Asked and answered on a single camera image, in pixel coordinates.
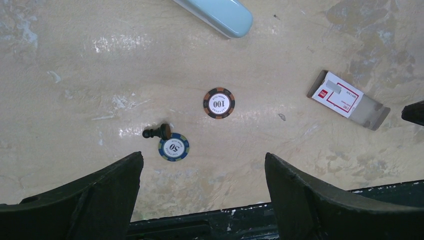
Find staple box with clear lid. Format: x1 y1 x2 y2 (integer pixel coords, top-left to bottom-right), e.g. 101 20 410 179
306 70 391 131

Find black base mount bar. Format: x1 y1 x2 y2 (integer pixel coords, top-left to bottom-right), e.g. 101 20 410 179
126 180 424 240

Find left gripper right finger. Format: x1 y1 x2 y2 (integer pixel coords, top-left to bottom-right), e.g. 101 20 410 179
264 153 424 240

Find poker chip lower left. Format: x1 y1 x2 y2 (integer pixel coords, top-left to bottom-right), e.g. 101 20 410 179
158 132 190 162

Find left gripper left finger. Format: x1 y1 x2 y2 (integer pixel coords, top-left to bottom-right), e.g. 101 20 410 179
0 151 144 240

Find poker chip upper left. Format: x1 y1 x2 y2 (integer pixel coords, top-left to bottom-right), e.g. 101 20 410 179
203 87 236 120

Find blue stapler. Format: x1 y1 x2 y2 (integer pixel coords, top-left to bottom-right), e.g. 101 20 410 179
174 0 253 39

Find poker chip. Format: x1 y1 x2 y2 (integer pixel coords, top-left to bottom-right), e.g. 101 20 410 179
158 132 190 162
203 87 236 120

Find small black piece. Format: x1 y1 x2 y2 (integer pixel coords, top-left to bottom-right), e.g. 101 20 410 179
142 123 172 141

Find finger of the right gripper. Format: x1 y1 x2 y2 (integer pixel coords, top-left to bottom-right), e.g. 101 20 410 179
401 100 424 126

